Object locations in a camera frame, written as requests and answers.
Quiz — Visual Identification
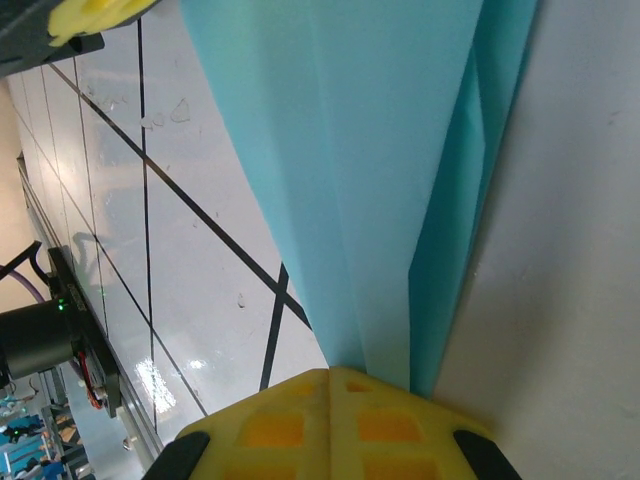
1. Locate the light blue paper sheet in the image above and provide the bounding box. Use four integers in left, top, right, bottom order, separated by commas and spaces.
179, 0, 544, 399

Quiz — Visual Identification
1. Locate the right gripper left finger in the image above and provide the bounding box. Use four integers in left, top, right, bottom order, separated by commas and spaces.
142, 367, 332, 480

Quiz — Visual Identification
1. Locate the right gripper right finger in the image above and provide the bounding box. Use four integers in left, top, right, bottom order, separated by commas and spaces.
329, 366, 525, 480

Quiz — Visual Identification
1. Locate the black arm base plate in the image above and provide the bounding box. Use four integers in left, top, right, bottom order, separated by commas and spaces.
47, 243, 124, 419

